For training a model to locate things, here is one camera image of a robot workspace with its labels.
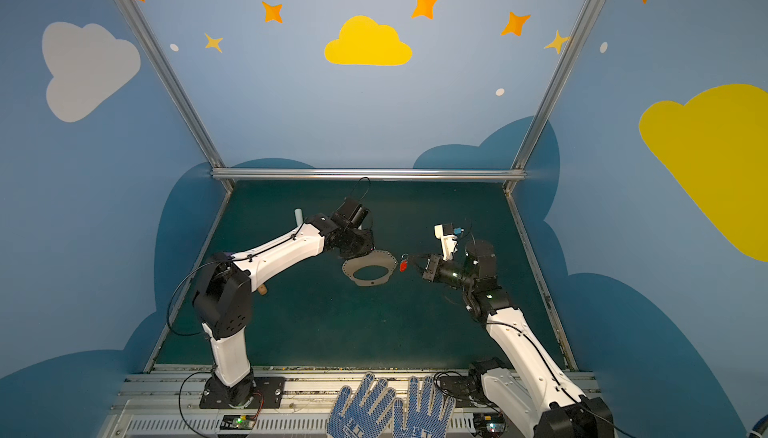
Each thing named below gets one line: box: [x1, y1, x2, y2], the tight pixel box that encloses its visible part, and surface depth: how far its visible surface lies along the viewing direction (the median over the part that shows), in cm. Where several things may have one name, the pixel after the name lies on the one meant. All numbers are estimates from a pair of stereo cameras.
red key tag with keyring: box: [399, 252, 409, 273], surface depth 78 cm
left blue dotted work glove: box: [327, 372, 407, 438], surface depth 73 cm
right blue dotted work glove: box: [392, 376, 457, 438], surface depth 73 cm
